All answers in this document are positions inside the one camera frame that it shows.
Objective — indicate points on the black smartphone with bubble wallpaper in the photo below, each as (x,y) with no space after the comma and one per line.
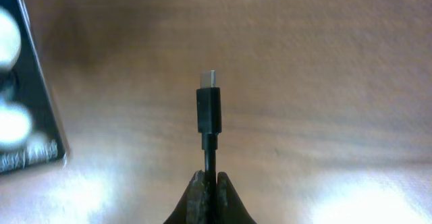
(31,131)

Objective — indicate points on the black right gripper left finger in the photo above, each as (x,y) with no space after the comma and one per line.
(192,206)

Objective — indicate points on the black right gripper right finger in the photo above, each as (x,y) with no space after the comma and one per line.
(230,209)

